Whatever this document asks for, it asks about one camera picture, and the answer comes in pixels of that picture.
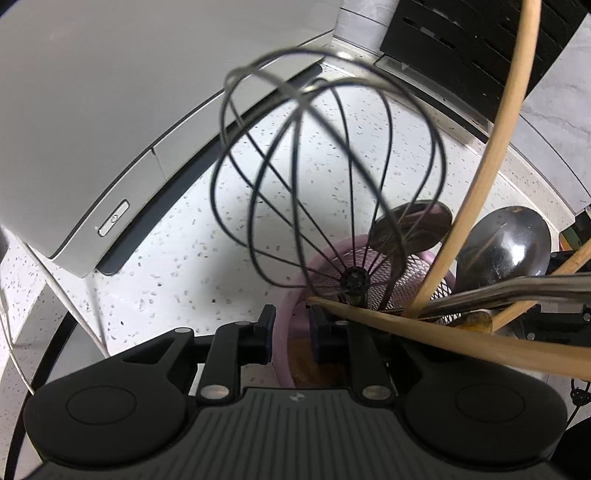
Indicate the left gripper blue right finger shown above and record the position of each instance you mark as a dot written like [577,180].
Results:
[347,356]

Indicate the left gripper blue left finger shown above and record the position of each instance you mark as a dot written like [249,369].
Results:
[235,345]

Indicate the bamboo spatula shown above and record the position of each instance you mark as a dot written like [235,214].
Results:
[556,359]

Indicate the wooden chopstick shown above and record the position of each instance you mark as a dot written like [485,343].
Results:
[564,283]
[494,155]

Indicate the pink mesh utensil cup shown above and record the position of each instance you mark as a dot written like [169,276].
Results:
[293,360]

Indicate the large spoon wooden handle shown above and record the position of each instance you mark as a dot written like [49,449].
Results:
[507,243]

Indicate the small silver spoon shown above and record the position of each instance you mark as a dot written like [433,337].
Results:
[422,227]

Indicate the steel wire whisk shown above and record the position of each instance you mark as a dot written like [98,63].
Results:
[304,167]

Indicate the white utensil sterilizer appliance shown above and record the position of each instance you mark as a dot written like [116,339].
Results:
[102,102]

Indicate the black knife block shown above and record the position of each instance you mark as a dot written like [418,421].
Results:
[454,55]

